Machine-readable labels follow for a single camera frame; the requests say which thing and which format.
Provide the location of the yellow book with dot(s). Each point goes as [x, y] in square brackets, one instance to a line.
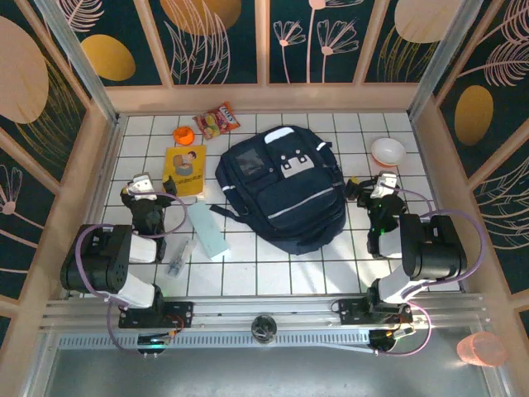
[186, 165]

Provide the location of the light blue pencil case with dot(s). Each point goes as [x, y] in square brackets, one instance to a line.
[206, 231]

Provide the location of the clear plastic pen packet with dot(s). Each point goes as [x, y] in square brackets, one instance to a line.
[179, 260]

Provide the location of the navy blue backpack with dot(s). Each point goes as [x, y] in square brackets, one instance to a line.
[297, 198]

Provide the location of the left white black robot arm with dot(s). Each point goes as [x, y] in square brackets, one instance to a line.
[99, 256]

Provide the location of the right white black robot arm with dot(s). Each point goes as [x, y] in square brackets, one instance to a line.
[434, 248]

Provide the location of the red yellow snack bag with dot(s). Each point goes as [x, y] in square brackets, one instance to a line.
[217, 122]

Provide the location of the white bowl orange outside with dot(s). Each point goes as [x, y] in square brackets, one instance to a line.
[387, 151]

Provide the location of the small orange cup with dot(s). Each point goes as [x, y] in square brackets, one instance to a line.
[184, 135]

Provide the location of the right black controller box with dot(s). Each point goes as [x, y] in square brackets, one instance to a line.
[384, 339]

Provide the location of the black controller box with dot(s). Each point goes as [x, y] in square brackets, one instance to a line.
[153, 341]
[384, 339]

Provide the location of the left black controller box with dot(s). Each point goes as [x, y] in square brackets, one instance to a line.
[153, 341]

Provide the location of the black round knob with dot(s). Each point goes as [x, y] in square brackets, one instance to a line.
[263, 328]

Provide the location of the translucent pink cup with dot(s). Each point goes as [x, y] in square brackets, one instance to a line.
[481, 349]

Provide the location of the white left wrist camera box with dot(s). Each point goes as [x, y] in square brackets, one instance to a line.
[141, 186]

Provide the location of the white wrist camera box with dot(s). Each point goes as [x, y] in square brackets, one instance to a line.
[141, 186]
[384, 185]

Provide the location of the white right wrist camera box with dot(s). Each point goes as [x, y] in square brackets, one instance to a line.
[384, 185]

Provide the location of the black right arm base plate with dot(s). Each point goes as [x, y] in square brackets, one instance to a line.
[351, 312]

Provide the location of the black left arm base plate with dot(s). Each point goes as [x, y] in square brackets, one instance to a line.
[182, 314]

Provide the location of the aluminium mounting rail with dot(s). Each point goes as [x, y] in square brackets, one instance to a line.
[248, 308]

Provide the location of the aluminium frame post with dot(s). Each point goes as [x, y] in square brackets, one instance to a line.
[82, 70]
[442, 58]

